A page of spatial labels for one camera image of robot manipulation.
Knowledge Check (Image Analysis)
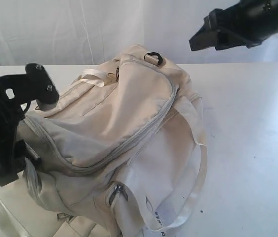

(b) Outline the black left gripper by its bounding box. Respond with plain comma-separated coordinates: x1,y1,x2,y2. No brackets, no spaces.
0,63,59,187

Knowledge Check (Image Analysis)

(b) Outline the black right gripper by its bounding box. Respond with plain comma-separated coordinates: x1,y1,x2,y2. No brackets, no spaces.
189,0,278,51

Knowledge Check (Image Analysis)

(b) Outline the cream fabric duffel bag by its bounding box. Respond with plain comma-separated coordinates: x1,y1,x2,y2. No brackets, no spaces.
0,45,207,237

